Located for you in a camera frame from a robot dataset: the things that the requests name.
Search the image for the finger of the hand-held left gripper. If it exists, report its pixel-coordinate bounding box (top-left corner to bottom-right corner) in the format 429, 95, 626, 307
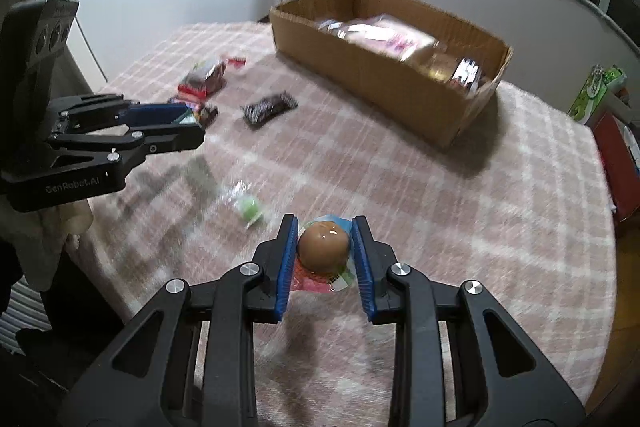
47, 124, 206, 178
52, 93, 190, 132

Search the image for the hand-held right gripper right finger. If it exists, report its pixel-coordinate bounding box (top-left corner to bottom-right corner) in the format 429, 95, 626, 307
351, 215, 590, 427

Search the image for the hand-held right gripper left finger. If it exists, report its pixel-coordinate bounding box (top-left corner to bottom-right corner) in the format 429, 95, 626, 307
60, 213, 301, 427

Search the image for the packed brown egg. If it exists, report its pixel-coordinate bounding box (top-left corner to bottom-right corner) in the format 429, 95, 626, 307
292, 216, 357, 295

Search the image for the green snack packet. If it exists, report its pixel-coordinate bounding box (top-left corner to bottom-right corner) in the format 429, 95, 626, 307
167, 96, 219, 129

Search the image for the clear red-ended snack packet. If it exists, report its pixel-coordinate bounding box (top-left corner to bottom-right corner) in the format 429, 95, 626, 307
177, 56, 247, 100
447, 57, 488, 95

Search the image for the green candy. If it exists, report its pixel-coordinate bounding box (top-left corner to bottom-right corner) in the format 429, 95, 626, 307
220, 181, 271, 228

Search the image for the brown chocolate bar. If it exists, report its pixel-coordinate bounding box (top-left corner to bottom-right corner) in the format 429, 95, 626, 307
241, 91, 299, 128

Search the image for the cardboard box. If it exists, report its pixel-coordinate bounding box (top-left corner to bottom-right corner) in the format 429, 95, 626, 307
270, 0, 514, 148

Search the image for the sliced bread packet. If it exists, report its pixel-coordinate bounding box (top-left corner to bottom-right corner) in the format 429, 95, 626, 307
345, 13, 458, 80

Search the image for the pink checked tablecloth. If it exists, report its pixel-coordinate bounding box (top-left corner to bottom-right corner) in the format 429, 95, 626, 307
75, 22, 618, 427

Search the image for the beige cloth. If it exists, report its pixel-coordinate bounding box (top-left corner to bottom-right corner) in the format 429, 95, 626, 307
37, 199, 95, 293

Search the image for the grey pleated curtain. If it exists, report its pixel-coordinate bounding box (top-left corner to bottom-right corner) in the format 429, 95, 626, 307
0, 274, 53, 355

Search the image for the red box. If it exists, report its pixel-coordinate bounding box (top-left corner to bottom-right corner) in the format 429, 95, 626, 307
592, 109, 640, 223

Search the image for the green printed bag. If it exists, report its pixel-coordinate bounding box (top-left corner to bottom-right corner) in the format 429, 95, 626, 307
567, 64, 628, 125

